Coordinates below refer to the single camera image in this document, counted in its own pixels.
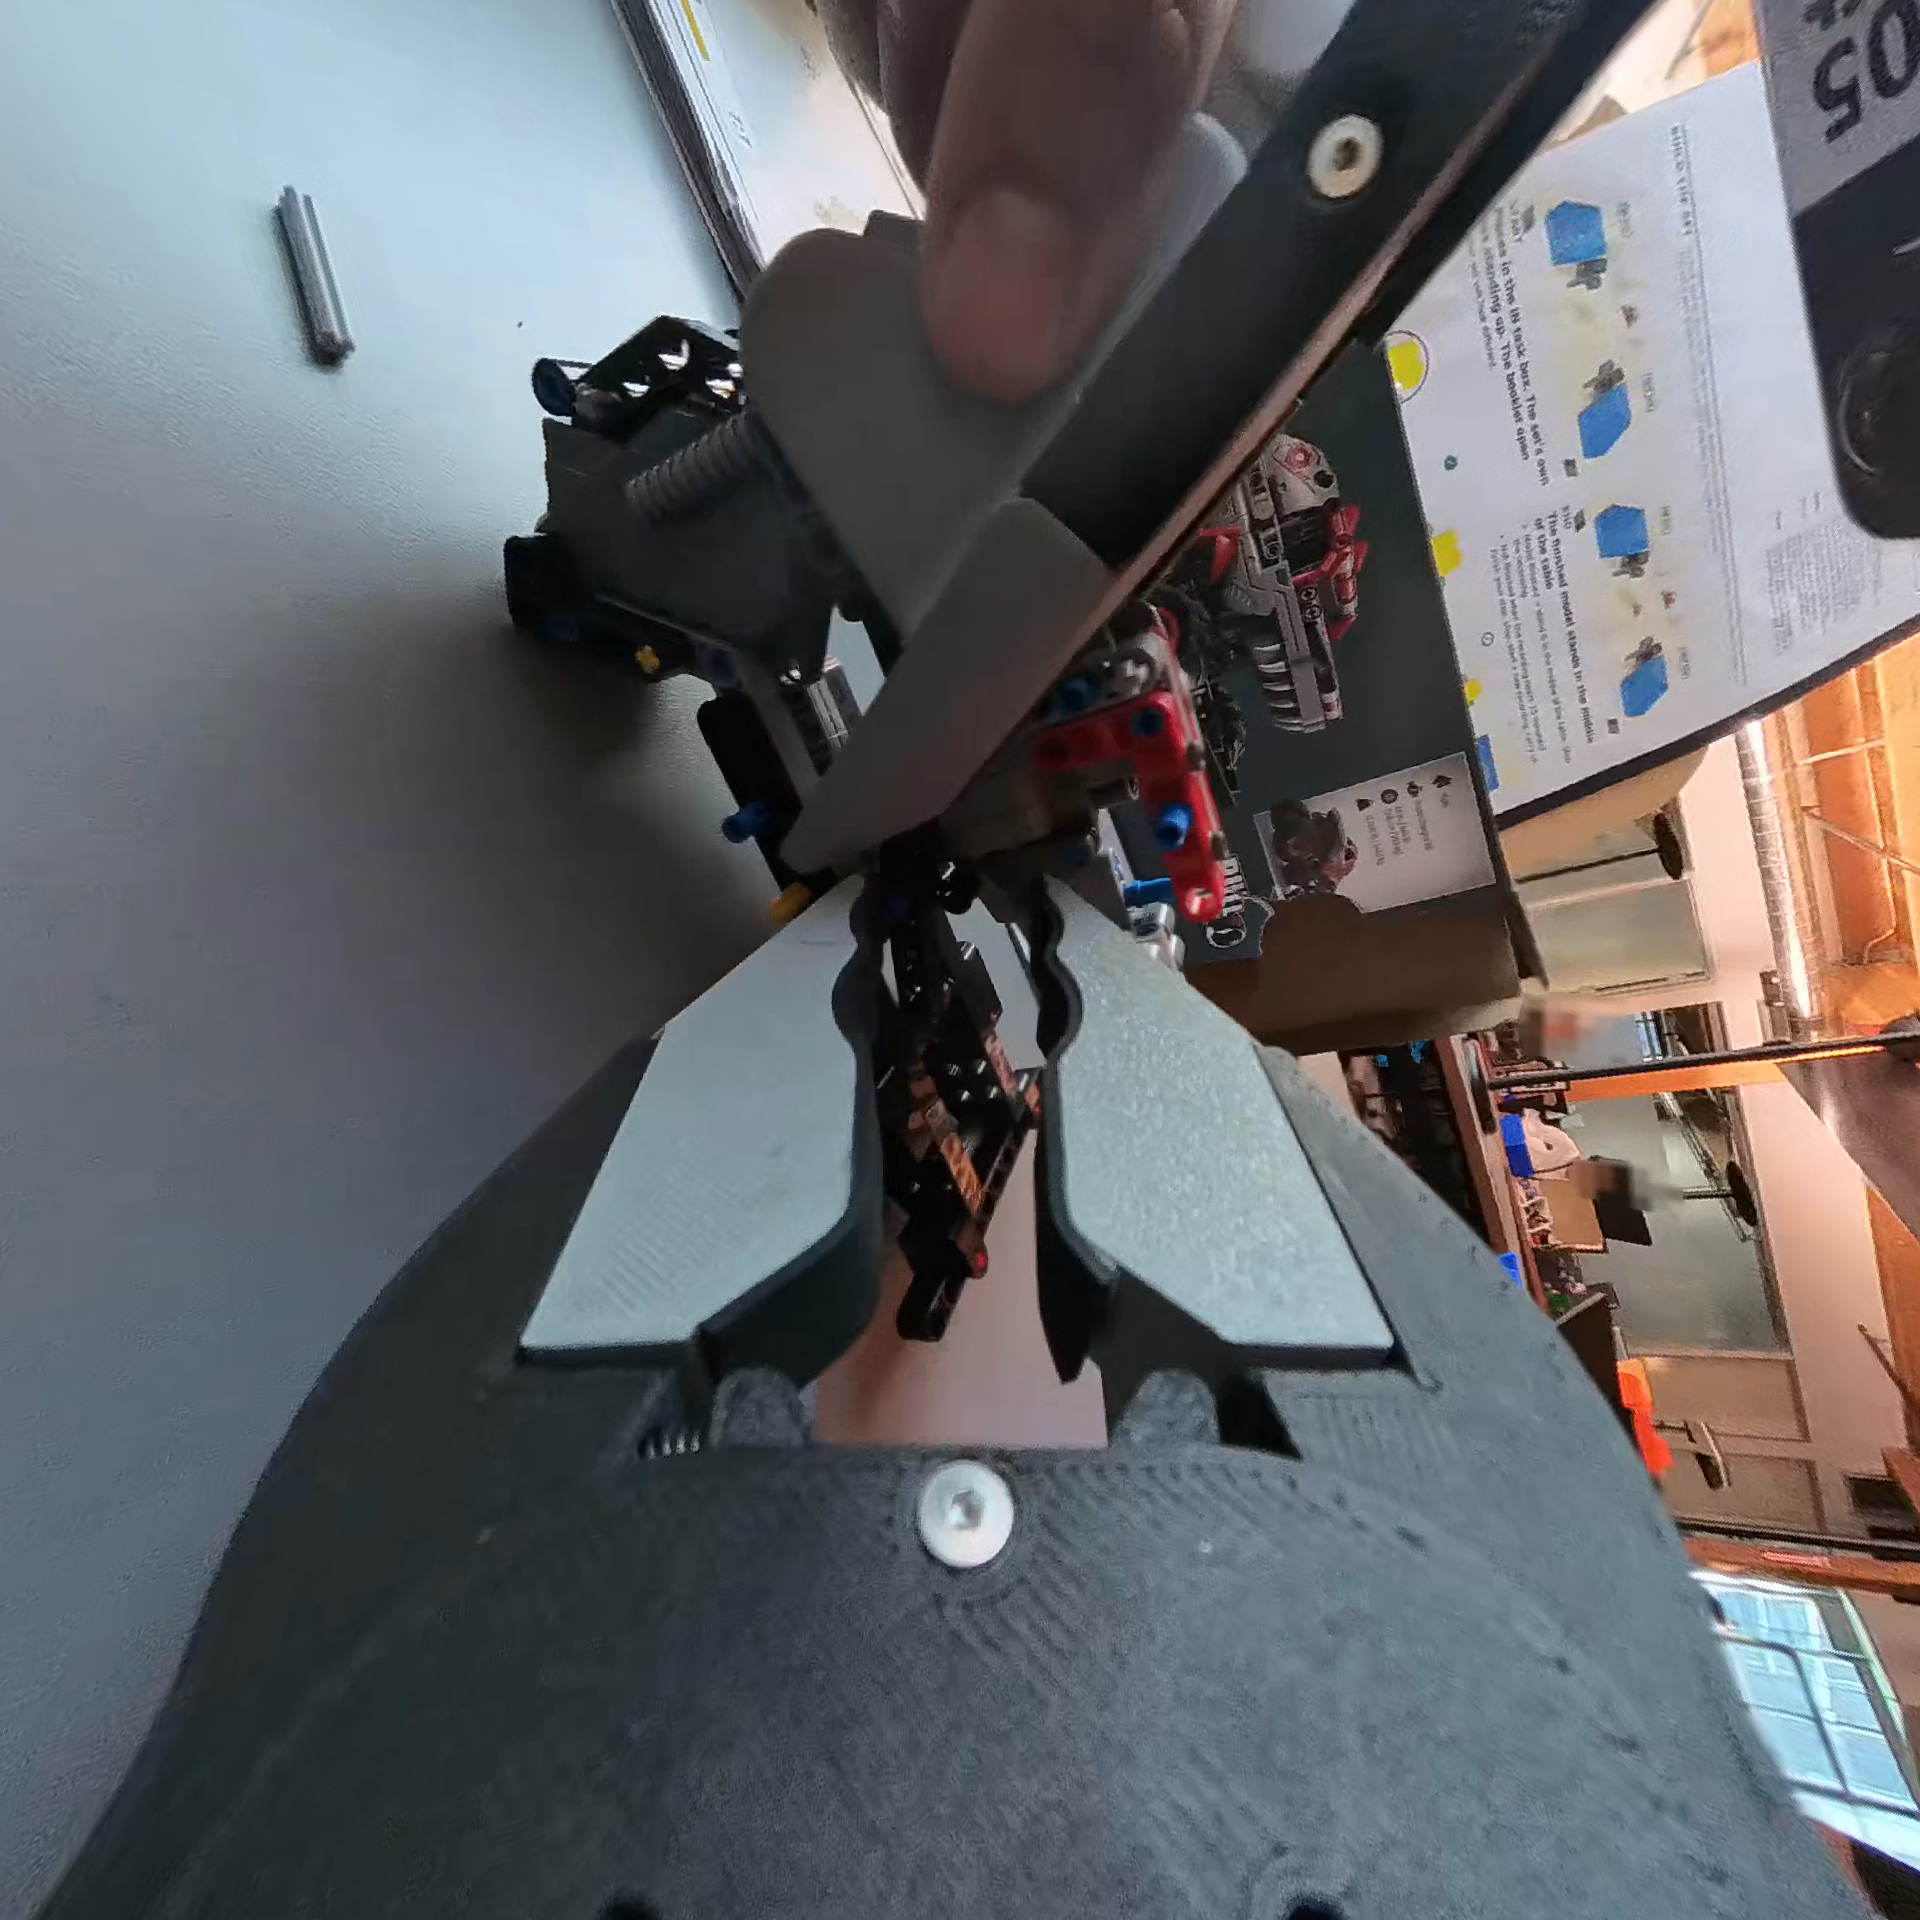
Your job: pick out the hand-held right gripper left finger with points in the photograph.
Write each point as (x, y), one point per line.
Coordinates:
(705, 1155)

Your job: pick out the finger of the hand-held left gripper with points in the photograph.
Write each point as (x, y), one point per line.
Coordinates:
(960, 675)

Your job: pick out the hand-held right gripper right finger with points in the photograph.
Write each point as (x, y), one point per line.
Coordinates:
(1200, 1171)

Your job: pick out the lego truck model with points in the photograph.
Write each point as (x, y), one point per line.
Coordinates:
(1140, 743)

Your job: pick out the dark lego set box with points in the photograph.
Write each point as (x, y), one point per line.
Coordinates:
(1410, 675)

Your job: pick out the grey lego axle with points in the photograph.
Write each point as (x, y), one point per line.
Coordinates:
(314, 285)

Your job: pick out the person's left hand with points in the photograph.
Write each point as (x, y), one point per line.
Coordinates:
(1035, 254)

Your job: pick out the white printed task sheet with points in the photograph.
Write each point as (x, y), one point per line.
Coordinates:
(1650, 451)

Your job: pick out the orange object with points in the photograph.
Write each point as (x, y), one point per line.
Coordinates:
(1646, 1418)

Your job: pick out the silver ribbed duct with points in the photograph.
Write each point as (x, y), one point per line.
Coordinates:
(1779, 871)

